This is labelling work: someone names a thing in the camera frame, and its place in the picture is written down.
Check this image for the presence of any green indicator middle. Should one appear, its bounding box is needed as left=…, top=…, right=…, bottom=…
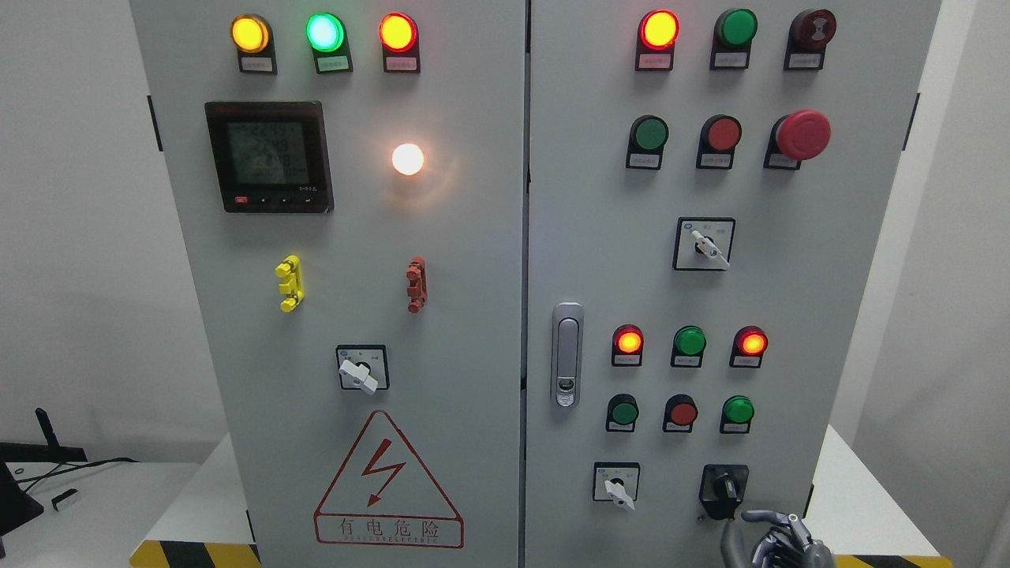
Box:
left=670, top=326, right=707, bottom=369

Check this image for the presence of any red high voltage warning sticker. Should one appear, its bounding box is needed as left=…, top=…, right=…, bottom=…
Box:
left=313, top=409, right=465, bottom=549

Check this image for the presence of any green unlit indicator right top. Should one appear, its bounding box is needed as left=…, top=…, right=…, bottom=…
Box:
left=709, top=8, right=758, bottom=69

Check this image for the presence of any black cable on table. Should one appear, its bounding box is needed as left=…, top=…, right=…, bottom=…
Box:
left=16, top=458, right=141, bottom=494

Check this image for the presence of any white glowing lamp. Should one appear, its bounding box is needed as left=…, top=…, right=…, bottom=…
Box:
left=391, top=143, right=425, bottom=177

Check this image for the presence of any yellow indicator light top left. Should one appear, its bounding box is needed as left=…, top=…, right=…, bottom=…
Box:
left=230, top=13, right=277, bottom=74

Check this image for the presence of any red emergency stop mushroom button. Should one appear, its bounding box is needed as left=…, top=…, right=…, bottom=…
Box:
left=762, top=109, right=831, bottom=171

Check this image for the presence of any black digital power meter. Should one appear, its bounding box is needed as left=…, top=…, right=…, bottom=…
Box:
left=204, top=101, right=333, bottom=215

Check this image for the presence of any green lit indicator light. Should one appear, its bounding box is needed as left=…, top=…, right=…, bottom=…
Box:
left=305, top=12, right=354, bottom=74

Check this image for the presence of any red lit indicator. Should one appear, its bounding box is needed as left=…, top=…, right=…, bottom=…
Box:
left=635, top=9, right=679, bottom=72
left=611, top=324, right=645, bottom=367

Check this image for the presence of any red terminal clip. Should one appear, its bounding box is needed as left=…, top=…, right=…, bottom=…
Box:
left=406, top=256, right=427, bottom=314

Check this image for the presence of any black rotary knob switch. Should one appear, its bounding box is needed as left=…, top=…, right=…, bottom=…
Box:
left=698, top=464, right=750, bottom=520

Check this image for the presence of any small black white device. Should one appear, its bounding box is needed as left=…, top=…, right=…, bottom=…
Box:
left=51, top=488, right=80, bottom=513

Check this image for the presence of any white selector switch upper right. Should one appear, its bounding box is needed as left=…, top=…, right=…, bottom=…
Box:
left=672, top=217, right=736, bottom=272

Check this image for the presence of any silver door latch handle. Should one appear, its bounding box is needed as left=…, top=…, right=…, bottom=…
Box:
left=551, top=302, right=584, bottom=409

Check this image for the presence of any black stand at left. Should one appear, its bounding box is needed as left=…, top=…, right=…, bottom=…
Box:
left=1, top=409, right=87, bottom=536

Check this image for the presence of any red lit indicator middle left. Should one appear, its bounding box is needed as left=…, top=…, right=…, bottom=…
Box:
left=611, top=324, right=645, bottom=367

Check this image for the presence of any yellow terminal clip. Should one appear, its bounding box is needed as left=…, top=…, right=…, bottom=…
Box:
left=275, top=255, right=305, bottom=313

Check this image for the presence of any green push button upper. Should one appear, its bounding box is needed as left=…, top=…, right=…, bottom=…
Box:
left=627, top=114, right=670, bottom=171

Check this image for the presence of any white selector switch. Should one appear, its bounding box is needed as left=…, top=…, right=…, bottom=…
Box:
left=593, top=461, right=641, bottom=511
left=672, top=217, right=736, bottom=272

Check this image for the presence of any red indicator middle right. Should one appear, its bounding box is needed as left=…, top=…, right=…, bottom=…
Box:
left=729, top=326, right=769, bottom=369

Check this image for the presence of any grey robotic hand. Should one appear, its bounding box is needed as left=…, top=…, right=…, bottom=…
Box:
left=719, top=510, right=836, bottom=567

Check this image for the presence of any red lit indicator left door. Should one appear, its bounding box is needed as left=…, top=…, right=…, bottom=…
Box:
left=379, top=12, right=420, bottom=74

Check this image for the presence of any white selector switch lower right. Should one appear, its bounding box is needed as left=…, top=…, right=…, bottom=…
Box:
left=593, top=461, right=641, bottom=511

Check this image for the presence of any red lit indicator right top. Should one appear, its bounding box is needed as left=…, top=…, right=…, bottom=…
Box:
left=635, top=9, right=679, bottom=72

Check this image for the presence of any grey electrical control cabinet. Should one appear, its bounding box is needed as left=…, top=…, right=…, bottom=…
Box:
left=130, top=1, right=941, bottom=567

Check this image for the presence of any red push button upper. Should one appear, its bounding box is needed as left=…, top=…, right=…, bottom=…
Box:
left=695, top=114, right=742, bottom=170

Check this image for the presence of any green push button lower left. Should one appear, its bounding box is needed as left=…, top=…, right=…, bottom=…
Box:
left=605, top=393, right=641, bottom=432

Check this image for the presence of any dark red buzzer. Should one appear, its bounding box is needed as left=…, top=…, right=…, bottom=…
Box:
left=784, top=9, right=837, bottom=71

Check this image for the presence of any green push button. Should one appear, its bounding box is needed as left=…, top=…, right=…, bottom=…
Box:
left=627, top=114, right=670, bottom=171
left=605, top=393, right=641, bottom=432

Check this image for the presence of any white selector switch left door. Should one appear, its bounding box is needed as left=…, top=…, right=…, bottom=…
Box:
left=335, top=344, right=390, bottom=395

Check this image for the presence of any green indicator lower right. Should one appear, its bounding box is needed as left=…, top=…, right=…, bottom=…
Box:
left=719, top=395, right=755, bottom=434

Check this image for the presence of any red push button lower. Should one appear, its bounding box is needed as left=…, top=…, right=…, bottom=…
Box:
left=661, top=393, right=698, bottom=434

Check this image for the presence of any red push button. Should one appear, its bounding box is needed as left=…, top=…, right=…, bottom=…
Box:
left=695, top=114, right=742, bottom=170
left=661, top=393, right=698, bottom=434

